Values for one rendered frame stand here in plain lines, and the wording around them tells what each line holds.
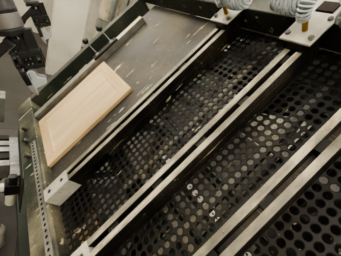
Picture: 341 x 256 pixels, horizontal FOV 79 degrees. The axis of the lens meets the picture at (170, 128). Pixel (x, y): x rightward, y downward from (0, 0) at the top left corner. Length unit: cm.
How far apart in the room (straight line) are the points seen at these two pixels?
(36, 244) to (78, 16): 455
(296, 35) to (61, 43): 474
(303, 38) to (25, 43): 84
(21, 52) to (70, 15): 429
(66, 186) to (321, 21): 104
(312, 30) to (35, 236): 116
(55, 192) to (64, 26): 438
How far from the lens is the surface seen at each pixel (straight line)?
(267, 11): 93
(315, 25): 80
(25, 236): 182
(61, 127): 130
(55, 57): 520
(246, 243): 54
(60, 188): 95
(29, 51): 80
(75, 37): 513
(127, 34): 151
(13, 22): 79
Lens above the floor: 166
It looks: 22 degrees down
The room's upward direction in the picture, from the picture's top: 23 degrees clockwise
